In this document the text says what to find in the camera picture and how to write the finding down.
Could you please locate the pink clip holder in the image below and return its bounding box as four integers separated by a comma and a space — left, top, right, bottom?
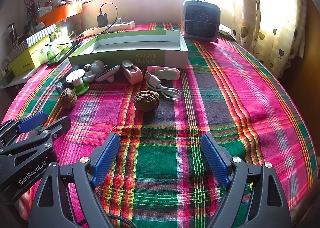
122, 60, 143, 84

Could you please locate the black silver lighter device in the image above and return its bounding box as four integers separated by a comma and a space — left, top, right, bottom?
55, 80, 67, 94

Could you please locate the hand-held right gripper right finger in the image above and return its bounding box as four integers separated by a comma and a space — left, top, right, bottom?
201, 132, 292, 228

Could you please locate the yellow-green box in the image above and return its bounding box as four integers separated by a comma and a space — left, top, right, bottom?
1, 36, 50, 77

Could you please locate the striped gift box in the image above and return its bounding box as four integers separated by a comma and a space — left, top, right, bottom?
25, 24, 58, 47

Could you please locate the black charger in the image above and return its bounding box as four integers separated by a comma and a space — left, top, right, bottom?
97, 13, 108, 28

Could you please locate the wide brown walnut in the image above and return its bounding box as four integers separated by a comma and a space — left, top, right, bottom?
133, 90, 160, 110

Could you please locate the metal cup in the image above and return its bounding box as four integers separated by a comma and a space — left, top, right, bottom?
7, 24, 18, 44

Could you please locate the plaid blanket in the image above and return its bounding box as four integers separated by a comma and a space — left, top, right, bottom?
0, 22, 318, 228

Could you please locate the thin black cable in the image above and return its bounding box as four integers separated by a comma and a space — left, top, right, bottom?
47, 34, 85, 47

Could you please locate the green and white round spool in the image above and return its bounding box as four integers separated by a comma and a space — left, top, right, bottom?
65, 69, 90, 97

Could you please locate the heart patterned curtain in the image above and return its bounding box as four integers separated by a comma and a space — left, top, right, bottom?
234, 0, 308, 79

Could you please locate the grey desktop fan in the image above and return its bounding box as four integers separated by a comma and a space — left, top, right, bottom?
181, 0, 221, 43

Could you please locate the round knobby brown walnut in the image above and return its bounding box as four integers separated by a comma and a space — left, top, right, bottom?
60, 88, 77, 109

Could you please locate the green wipes pack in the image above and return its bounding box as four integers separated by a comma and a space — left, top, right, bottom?
39, 43, 73, 65

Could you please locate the black smartphone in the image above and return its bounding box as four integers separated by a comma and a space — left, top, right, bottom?
47, 41, 82, 67

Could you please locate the green and white cardboard box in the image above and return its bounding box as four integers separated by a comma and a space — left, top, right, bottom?
68, 30, 189, 69

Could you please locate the white patterned cloth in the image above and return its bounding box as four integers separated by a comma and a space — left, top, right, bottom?
218, 24, 237, 41

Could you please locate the orange tray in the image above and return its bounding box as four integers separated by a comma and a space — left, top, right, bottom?
37, 2, 83, 27

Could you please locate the pink and green folding holder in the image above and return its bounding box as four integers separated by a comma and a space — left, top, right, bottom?
147, 66, 181, 80

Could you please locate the black charger cable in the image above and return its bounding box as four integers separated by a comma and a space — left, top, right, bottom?
100, 2, 118, 27

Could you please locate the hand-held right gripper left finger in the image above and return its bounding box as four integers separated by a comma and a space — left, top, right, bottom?
29, 132, 121, 228

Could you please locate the black and white oval gadget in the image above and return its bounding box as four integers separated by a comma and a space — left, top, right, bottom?
95, 65, 120, 83

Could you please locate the white power strip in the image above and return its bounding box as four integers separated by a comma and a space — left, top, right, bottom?
83, 21, 135, 37

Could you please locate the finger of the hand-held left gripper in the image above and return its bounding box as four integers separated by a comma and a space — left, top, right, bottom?
0, 116, 72, 166
0, 111, 48, 145

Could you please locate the white usb cable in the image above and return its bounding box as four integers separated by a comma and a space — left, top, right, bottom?
144, 72, 181, 102

